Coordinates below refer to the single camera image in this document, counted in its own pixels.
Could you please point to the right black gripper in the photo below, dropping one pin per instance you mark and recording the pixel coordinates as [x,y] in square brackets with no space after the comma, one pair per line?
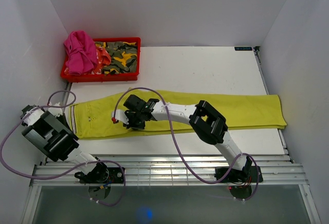
[130,125]

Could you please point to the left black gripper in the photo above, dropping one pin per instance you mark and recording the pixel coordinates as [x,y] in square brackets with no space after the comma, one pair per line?
[62,118]

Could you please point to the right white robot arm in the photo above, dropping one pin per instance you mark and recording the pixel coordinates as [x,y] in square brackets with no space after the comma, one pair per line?
[209,125]

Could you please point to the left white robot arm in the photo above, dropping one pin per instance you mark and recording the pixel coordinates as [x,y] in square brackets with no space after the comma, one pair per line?
[51,134]

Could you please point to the red plastic bin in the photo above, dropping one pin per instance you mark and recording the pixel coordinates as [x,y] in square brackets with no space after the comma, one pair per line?
[109,77]

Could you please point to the camouflage garment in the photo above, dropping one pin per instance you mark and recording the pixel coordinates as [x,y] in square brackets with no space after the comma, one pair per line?
[123,57]

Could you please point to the orange patterned garment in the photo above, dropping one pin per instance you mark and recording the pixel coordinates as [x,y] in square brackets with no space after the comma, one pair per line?
[103,59]

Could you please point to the pink garment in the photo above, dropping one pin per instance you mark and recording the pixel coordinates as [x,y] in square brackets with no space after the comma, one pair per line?
[81,51]

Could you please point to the blue table label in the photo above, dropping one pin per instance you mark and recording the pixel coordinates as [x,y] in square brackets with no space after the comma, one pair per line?
[243,48]

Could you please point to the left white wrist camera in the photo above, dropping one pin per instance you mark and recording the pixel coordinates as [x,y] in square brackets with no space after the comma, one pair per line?
[55,109]

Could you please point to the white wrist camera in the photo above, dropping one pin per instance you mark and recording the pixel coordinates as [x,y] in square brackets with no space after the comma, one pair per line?
[119,116]
[55,109]

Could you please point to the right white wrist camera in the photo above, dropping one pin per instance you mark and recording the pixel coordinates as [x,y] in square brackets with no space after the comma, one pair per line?
[119,116]

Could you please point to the aluminium rail frame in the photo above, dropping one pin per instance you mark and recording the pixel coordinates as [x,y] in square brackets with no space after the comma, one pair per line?
[153,160]

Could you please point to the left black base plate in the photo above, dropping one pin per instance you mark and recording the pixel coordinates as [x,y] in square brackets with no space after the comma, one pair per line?
[117,175]

